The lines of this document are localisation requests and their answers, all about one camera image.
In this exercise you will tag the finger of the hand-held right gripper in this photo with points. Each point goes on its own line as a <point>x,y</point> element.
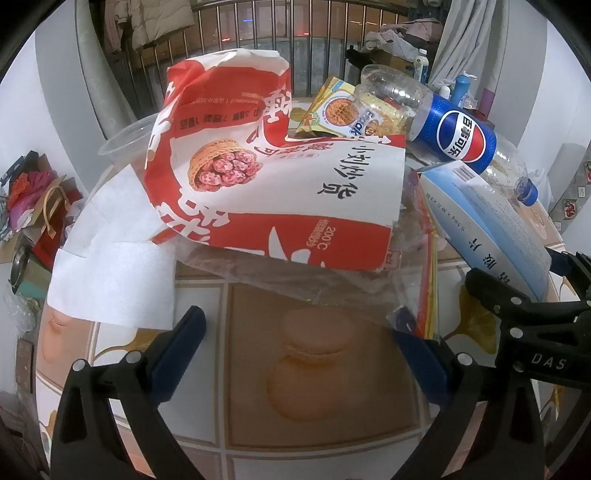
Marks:
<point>577,272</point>
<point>489,290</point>

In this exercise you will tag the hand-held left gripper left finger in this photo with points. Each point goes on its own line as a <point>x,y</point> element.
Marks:
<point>178,355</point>

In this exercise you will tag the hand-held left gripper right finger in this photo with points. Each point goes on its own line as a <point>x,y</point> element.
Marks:
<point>427,369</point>

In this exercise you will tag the blue white medicine box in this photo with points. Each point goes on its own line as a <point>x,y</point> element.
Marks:
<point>485,221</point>

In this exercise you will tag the white paper sheet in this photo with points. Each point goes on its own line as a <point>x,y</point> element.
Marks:
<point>115,286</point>

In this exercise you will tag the clear plastic zip bag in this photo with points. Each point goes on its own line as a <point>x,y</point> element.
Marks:
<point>351,295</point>

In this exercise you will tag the clear cola bottle blue label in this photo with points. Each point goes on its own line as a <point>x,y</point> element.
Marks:
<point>461,134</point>

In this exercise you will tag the red white paper bag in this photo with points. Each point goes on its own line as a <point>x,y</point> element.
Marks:
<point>277,207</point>

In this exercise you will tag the clear plastic cup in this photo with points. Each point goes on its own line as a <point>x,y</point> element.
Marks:
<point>122,143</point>

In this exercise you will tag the yellow biscuit packet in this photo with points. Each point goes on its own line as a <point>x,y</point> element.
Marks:
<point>337,110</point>

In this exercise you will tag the grey floral patterned board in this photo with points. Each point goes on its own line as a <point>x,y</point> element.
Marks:
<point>575,203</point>

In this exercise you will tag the red gift bag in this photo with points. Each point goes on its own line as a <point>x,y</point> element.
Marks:
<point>48,249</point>

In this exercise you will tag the metal pot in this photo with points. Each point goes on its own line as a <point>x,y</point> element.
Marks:
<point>19,270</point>

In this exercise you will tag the purple container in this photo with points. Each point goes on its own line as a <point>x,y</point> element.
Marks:
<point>487,104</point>

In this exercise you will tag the brown paper gift bag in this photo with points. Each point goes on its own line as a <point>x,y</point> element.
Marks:
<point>51,203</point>

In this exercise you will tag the blue detergent bottle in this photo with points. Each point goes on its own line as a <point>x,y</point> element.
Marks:
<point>461,90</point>

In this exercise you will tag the small white bottle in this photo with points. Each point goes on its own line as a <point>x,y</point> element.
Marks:
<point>443,92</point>

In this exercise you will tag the pink orange cloth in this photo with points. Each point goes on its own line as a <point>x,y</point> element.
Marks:
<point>30,194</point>

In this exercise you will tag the tall white bottle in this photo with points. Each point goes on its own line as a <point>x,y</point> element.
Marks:
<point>421,67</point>

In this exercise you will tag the brown cardboard box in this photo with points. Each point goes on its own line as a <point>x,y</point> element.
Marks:
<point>392,61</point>

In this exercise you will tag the grey curtain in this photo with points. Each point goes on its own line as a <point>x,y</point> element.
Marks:
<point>466,32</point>

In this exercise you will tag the pile of clothes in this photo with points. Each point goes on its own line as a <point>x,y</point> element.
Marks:
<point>397,41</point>

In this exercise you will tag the dark cloth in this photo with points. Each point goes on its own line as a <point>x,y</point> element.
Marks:
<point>356,57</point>

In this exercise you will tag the stainless steel railing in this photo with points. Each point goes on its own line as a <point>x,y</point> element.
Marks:
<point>202,32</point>

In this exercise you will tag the beige hanging coat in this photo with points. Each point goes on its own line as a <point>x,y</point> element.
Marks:
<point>157,23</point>

